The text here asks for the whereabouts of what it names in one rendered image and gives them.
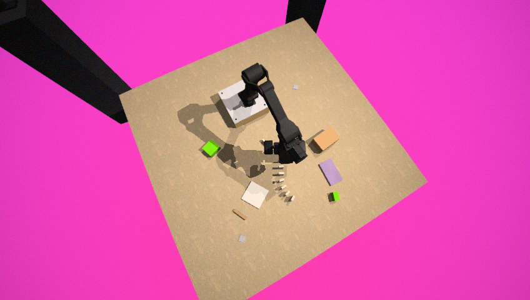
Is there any green block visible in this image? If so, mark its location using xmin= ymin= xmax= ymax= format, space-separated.
xmin=203 ymin=139 xmax=221 ymax=157
xmin=331 ymin=191 xmax=340 ymax=201

